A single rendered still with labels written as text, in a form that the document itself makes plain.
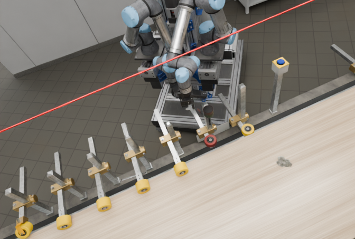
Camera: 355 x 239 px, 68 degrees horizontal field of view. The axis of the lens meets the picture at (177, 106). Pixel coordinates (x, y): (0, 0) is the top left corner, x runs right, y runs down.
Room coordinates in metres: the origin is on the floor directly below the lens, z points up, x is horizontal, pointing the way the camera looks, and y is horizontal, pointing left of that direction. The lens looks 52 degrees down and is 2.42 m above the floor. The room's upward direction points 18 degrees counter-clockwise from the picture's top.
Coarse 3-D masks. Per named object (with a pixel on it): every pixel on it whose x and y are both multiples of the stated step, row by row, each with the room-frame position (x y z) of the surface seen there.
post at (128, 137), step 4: (124, 136) 0.90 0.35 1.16; (128, 136) 0.89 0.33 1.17; (128, 140) 0.88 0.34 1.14; (132, 140) 0.88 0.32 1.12; (132, 144) 0.88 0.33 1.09; (136, 144) 0.90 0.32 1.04; (132, 148) 0.88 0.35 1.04; (136, 148) 0.88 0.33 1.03; (136, 152) 0.88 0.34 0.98; (144, 156) 0.89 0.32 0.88; (144, 160) 0.88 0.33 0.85; (144, 164) 0.88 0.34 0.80; (148, 164) 0.88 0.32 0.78; (148, 168) 0.88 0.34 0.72
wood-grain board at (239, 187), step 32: (352, 96) 0.82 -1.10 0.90; (288, 128) 0.74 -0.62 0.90; (320, 128) 0.68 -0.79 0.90; (352, 128) 0.61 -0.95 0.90; (192, 160) 0.74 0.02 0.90; (224, 160) 0.68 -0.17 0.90; (256, 160) 0.61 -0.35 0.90; (320, 160) 0.49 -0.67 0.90; (352, 160) 0.44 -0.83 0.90; (128, 192) 0.68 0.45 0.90; (160, 192) 0.61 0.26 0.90; (192, 192) 0.55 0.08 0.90; (224, 192) 0.49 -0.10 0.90; (256, 192) 0.44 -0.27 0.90; (288, 192) 0.38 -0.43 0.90; (320, 192) 0.33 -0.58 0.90; (352, 192) 0.28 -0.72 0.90; (96, 224) 0.55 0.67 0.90; (128, 224) 0.49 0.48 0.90; (160, 224) 0.44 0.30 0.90; (192, 224) 0.38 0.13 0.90; (224, 224) 0.33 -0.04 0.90; (256, 224) 0.28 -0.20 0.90; (288, 224) 0.24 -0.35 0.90; (320, 224) 0.19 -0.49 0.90; (352, 224) 0.15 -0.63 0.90
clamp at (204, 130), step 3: (213, 123) 0.98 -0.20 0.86; (204, 126) 0.97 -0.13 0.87; (213, 126) 0.95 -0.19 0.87; (198, 129) 0.97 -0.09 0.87; (201, 129) 0.96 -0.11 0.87; (204, 129) 0.95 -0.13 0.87; (207, 129) 0.94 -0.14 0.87; (210, 129) 0.93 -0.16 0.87; (213, 129) 0.93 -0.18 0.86; (216, 129) 0.93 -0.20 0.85; (201, 132) 0.93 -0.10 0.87; (204, 132) 0.93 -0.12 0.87; (210, 132) 0.93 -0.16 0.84; (213, 132) 0.93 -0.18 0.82; (198, 135) 0.93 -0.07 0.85; (201, 135) 0.92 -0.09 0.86
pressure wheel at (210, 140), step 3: (210, 135) 0.87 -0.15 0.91; (213, 135) 0.86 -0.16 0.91; (204, 138) 0.86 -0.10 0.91; (207, 138) 0.86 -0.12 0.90; (210, 138) 0.85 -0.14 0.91; (213, 138) 0.84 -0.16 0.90; (216, 138) 0.84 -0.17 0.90; (204, 141) 0.84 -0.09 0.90; (207, 141) 0.83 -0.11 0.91; (210, 141) 0.83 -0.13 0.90; (213, 141) 0.82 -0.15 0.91; (216, 141) 0.82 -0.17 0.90; (207, 144) 0.82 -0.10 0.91; (210, 144) 0.81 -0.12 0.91; (213, 144) 0.80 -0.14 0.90
